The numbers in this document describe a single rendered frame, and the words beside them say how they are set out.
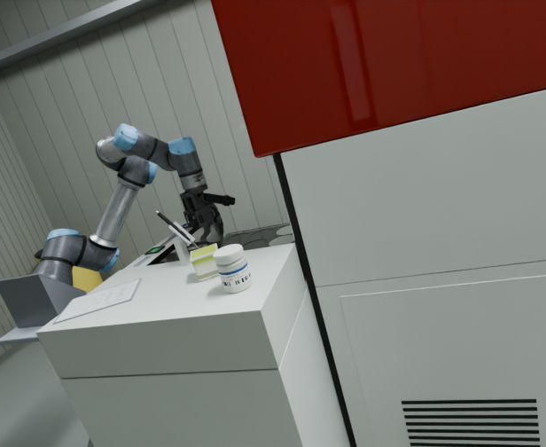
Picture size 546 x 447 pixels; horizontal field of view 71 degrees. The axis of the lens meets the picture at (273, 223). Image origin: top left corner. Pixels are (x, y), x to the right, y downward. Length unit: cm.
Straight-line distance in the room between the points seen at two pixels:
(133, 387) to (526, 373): 104
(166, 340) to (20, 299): 84
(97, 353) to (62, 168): 326
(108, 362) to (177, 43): 272
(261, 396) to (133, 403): 36
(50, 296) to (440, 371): 130
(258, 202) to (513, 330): 245
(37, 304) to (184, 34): 238
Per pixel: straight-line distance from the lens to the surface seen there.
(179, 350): 94
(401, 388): 132
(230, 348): 87
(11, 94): 442
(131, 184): 162
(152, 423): 115
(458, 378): 130
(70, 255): 168
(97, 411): 123
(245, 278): 88
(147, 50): 351
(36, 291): 159
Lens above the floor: 133
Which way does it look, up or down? 16 degrees down
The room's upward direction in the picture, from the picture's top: 16 degrees counter-clockwise
